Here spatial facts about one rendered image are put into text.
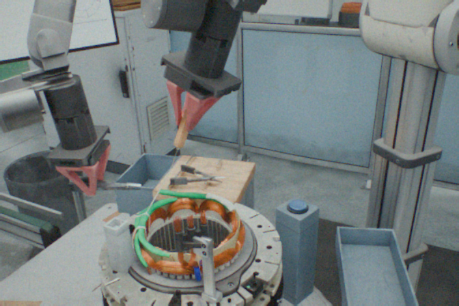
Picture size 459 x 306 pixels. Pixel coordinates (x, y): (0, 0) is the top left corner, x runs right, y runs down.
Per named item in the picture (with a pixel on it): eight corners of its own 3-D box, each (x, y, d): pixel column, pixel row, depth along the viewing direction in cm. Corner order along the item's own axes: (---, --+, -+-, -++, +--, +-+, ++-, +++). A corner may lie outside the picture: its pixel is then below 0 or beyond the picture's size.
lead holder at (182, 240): (174, 251, 60) (171, 231, 58) (188, 235, 63) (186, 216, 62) (198, 258, 58) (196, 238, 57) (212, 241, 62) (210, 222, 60)
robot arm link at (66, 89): (82, 75, 62) (74, 64, 66) (33, 88, 59) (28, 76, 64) (93, 117, 66) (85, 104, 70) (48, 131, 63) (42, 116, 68)
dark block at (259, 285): (242, 293, 68) (242, 283, 67) (252, 283, 70) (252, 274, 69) (254, 299, 67) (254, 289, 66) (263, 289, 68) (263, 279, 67)
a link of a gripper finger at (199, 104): (186, 145, 62) (205, 87, 57) (149, 120, 64) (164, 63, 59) (213, 131, 67) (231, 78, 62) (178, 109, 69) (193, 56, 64)
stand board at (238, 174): (153, 199, 101) (151, 190, 100) (183, 162, 117) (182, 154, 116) (235, 210, 95) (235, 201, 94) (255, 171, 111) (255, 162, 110)
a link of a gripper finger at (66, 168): (67, 202, 72) (50, 156, 67) (85, 177, 78) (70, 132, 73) (104, 204, 71) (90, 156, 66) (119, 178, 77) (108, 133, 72)
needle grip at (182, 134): (173, 146, 66) (184, 111, 63) (174, 141, 67) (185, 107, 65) (182, 149, 66) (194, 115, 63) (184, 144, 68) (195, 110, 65)
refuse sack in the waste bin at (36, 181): (4, 230, 233) (-15, 174, 217) (57, 196, 263) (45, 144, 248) (54, 249, 217) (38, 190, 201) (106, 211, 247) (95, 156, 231)
